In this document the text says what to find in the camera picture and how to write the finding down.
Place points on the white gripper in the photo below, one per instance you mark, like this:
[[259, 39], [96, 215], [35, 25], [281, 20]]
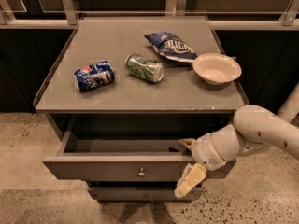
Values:
[[206, 153]]

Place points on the grey top drawer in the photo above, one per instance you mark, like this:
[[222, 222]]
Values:
[[129, 148]]

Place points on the grey drawer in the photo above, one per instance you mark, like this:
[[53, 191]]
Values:
[[129, 148], [141, 194]]

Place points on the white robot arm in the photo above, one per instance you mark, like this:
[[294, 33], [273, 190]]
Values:
[[254, 129]]

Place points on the grey drawer cabinet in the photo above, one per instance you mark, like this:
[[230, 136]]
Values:
[[180, 92]]

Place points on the grey bottom drawer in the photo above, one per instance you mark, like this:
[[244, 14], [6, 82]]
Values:
[[141, 194]]

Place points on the white paper bowl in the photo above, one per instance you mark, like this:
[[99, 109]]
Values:
[[216, 69]]

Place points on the green soda can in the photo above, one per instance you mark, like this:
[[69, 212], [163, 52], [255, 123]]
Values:
[[144, 68]]

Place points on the blue chip bag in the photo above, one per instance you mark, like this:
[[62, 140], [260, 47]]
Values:
[[171, 47]]

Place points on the blue soda can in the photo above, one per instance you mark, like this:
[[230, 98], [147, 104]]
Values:
[[93, 76]]

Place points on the metal glass railing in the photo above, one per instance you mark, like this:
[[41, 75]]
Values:
[[220, 14]]

